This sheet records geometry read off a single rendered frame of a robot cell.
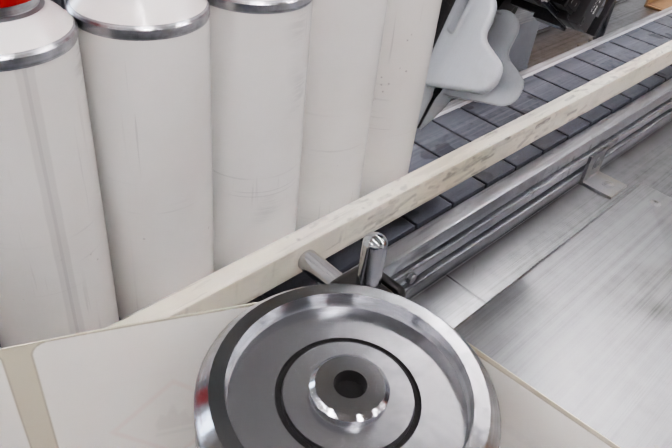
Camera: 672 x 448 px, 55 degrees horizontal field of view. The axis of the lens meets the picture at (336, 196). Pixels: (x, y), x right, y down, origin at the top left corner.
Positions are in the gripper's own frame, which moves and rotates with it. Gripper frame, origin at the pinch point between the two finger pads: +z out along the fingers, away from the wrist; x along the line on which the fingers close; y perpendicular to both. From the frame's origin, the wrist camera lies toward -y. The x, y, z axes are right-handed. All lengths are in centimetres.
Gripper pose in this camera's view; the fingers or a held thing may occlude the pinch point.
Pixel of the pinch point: (414, 104)
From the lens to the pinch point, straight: 43.4
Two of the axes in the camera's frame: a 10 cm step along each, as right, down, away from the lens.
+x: 5.8, 1.0, 8.1
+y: 6.9, 4.8, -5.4
